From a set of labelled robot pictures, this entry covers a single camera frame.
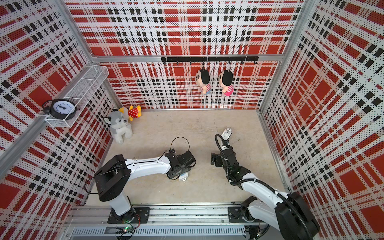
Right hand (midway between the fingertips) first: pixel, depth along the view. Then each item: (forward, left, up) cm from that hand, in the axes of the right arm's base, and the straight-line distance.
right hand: (220, 153), depth 87 cm
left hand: (-7, +22, -7) cm, 24 cm away
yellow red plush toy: (+38, +64, -4) cm, 74 cm away
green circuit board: (-36, +47, -7) cm, 59 cm away
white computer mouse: (+14, -5, 0) cm, 15 cm away
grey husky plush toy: (+16, +64, +6) cm, 66 cm away
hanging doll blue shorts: (+38, +10, +25) cm, 47 cm away
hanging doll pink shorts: (+41, -5, +22) cm, 46 cm away
